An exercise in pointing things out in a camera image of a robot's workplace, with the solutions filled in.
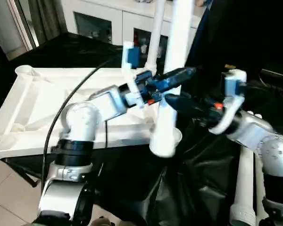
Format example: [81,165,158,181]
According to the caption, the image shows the white plastic table leg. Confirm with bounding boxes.
[254,153,270,226]
[230,145,256,226]
[149,0,196,158]
[145,0,167,72]

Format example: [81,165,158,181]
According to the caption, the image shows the white plastic table top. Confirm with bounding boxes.
[0,65,183,163]

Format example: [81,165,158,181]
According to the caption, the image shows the long dark metal rod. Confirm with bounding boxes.
[260,68,283,82]

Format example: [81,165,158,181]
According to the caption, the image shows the white cabinet with glass doors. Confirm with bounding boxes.
[61,0,205,69]

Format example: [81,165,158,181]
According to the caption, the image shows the black table mat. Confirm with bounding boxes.
[0,32,283,226]

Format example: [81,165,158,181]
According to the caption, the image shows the grey curtain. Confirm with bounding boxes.
[29,0,68,45]

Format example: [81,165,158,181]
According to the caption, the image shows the black work table leg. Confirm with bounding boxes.
[3,159,38,188]

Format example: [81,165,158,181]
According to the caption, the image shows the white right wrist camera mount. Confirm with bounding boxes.
[208,69,248,135]

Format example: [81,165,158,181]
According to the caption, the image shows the black left wrist camera cable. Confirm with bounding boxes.
[40,58,122,189]

